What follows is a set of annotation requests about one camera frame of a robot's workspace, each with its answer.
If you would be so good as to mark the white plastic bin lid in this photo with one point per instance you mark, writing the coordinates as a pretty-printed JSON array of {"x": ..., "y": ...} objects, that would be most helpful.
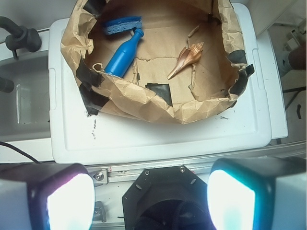
[{"x": 106, "y": 139}]

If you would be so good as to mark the golden spiral seashell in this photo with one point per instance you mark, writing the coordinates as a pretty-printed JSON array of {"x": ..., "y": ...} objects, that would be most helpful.
[{"x": 187, "y": 56}]

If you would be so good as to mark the translucent plastic container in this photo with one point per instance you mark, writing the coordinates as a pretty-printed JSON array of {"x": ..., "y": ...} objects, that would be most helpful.
[{"x": 24, "y": 112}]

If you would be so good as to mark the black octagonal mount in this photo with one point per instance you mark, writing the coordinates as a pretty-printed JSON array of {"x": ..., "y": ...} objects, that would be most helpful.
[{"x": 169, "y": 198}]

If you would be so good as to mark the blue plastic bottle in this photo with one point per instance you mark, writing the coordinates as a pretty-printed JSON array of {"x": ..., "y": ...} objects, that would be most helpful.
[{"x": 124, "y": 55}]

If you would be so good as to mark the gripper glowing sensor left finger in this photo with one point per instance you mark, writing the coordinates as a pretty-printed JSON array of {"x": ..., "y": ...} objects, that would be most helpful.
[{"x": 46, "y": 196}]

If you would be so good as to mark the blue sponge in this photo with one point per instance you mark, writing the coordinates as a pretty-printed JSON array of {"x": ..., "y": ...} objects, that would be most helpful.
[{"x": 122, "y": 24}]

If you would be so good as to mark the crumpled brown paper bag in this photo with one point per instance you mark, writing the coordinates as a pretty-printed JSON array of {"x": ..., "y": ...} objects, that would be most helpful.
[{"x": 201, "y": 90}]

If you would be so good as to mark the dark grey faucet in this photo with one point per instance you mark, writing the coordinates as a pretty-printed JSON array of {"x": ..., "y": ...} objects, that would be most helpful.
[{"x": 20, "y": 37}]

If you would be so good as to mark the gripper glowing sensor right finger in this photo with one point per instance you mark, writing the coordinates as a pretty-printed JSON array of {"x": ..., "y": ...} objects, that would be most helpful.
[{"x": 262, "y": 193}]

